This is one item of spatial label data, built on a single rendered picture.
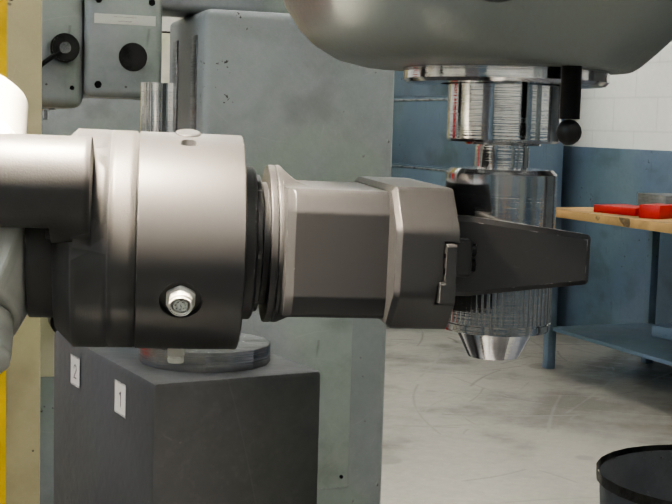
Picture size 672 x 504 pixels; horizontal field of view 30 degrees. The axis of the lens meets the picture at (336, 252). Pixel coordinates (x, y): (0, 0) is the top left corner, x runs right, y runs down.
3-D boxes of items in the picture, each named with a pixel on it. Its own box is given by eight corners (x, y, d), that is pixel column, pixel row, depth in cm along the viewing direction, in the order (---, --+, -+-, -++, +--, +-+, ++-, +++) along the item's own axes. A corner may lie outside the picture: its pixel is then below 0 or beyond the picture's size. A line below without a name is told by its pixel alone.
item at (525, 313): (419, 322, 55) (424, 188, 54) (508, 317, 57) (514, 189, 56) (478, 339, 50) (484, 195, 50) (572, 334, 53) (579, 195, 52)
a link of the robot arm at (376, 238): (467, 141, 46) (139, 127, 44) (454, 398, 47) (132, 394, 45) (400, 136, 59) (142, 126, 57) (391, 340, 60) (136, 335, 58)
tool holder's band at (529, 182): (424, 188, 54) (425, 165, 54) (514, 189, 56) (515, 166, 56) (484, 195, 50) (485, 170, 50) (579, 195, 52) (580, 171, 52)
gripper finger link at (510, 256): (581, 296, 52) (434, 293, 51) (586, 219, 51) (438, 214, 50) (594, 302, 50) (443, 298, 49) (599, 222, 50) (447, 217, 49)
